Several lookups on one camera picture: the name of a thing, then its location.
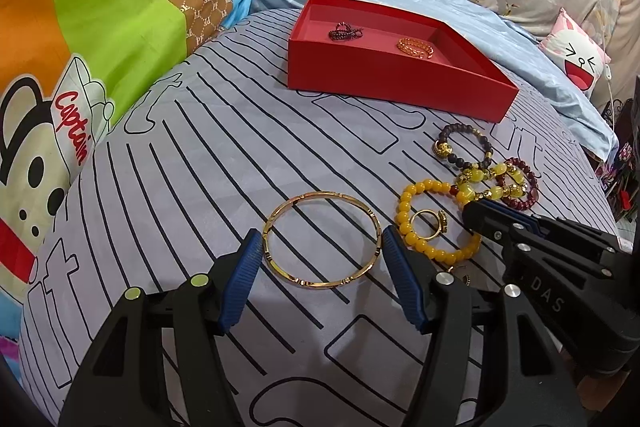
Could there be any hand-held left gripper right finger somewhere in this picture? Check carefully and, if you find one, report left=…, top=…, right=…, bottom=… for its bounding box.
left=382, top=226, right=588, bottom=427

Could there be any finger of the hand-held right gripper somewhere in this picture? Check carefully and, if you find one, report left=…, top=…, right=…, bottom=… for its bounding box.
left=480, top=201, right=623, bottom=259
left=461, top=201, right=628, bottom=303

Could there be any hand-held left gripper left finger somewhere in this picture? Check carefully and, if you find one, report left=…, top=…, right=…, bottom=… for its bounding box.
left=59, top=228, right=263, bottom=427

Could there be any dark red garnet bracelet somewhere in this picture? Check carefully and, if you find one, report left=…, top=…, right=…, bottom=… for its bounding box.
left=492, top=157, right=543, bottom=210

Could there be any yellow-green jade bracelet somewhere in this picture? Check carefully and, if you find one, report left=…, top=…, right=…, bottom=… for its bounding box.
left=454, top=162, right=526, bottom=204

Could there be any gold ring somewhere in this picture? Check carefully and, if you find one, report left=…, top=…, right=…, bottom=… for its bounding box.
left=410, top=208, right=448, bottom=239

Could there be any yellow bead bracelet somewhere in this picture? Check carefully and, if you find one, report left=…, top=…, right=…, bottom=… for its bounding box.
left=395, top=179, right=482, bottom=264

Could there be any dark bead bracelet gold charm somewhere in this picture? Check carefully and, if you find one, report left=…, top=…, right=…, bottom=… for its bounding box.
left=432, top=123, right=493, bottom=170

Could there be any gold bangle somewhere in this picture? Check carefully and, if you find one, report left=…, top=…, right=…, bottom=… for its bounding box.
left=262, top=192, right=383, bottom=290

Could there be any red cardboard box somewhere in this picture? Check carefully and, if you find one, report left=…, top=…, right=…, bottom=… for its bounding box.
left=287, top=0, right=520, bottom=124

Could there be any bedside clutter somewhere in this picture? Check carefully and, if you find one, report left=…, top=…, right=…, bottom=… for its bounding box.
left=595, top=77, right=640, bottom=228

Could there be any grey striped bedsheet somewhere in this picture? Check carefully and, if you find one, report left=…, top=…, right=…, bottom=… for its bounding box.
left=20, top=7, right=621, bottom=427

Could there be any pink cartoon cushion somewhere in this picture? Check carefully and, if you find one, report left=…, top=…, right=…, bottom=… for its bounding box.
left=539, top=8, right=612, bottom=98

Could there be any colourful cartoon quilt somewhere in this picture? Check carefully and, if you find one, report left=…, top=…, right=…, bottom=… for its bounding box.
left=0, top=0, right=275, bottom=368

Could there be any orange gold beaded bracelet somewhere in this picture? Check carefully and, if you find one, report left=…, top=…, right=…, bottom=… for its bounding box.
left=397, top=37, right=435, bottom=58

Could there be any dark purple beaded bracelet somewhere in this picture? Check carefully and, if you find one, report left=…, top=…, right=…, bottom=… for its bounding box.
left=328, top=22, right=363, bottom=42

